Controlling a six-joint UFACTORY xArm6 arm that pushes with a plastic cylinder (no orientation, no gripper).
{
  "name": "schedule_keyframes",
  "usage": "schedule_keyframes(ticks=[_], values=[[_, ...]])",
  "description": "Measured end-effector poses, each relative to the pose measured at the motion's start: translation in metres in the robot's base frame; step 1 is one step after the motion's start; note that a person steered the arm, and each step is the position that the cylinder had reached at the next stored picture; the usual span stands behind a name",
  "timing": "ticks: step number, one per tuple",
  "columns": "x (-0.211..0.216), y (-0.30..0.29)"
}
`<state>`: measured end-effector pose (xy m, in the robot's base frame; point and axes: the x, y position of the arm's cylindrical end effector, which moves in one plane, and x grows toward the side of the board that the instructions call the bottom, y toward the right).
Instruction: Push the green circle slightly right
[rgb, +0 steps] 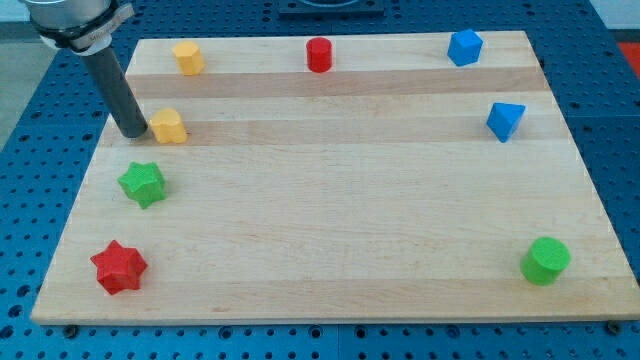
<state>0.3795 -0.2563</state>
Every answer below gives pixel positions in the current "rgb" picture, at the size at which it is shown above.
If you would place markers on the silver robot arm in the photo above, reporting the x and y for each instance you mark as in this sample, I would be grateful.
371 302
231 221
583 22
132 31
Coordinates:
83 26

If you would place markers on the wooden board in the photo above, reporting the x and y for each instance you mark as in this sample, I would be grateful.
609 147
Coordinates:
374 192

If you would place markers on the red cylinder block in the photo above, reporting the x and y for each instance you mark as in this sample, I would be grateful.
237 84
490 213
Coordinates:
319 54

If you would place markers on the yellow heart block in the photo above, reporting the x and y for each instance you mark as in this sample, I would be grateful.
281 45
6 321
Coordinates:
167 127

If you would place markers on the green star block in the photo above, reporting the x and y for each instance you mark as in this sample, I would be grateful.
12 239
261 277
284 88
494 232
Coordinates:
143 183

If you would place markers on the yellow hexagon block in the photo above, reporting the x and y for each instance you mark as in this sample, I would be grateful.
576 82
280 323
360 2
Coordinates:
189 58

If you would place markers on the blue triangle block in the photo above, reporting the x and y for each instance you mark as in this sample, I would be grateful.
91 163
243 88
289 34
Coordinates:
504 119

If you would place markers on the blue cube block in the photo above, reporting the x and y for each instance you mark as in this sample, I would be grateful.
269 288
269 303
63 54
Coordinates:
464 47

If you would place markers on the red star block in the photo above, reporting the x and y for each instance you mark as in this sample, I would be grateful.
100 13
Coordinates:
119 268

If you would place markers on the green cylinder block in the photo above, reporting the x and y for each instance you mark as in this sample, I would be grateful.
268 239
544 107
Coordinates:
544 261

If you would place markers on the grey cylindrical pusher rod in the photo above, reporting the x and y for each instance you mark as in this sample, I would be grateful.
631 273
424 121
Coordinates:
109 78

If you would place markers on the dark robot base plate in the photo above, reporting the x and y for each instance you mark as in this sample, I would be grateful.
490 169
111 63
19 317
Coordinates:
291 8

